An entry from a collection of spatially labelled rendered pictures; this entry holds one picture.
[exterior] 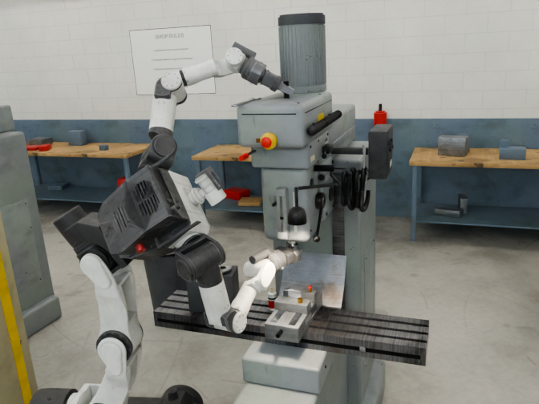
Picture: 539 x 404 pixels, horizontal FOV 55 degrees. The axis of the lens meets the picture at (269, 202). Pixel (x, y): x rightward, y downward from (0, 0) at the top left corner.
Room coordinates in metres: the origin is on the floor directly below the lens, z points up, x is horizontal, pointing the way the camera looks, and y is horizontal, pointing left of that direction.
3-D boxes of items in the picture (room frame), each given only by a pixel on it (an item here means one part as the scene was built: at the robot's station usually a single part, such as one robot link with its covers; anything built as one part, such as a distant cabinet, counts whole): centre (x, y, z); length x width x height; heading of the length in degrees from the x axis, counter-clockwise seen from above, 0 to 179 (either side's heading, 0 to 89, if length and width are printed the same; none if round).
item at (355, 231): (2.66, -0.31, 0.78); 0.50 x 0.47 x 1.56; 160
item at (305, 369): (2.08, -0.09, 0.78); 0.50 x 0.35 x 0.12; 160
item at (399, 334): (2.10, -0.04, 0.88); 1.24 x 0.23 x 0.08; 70
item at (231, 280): (2.22, 0.28, 1.02); 0.22 x 0.12 x 0.20; 80
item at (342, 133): (2.55, -0.26, 1.66); 0.80 x 0.23 x 0.20; 160
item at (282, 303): (2.03, -0.08, 1.01); 0.15 x 0.06 x 0.04; 67
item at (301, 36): (2.32, -0.18, 2.05); 0.20 x 0.20 x 0.32
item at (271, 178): (2.09, -0.09, 1.47); 0.21 x 0.19 x 0.32; 70
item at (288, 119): (2.10, -0.09, 1.81); 0.47 x 0.26 x 0.16; 160
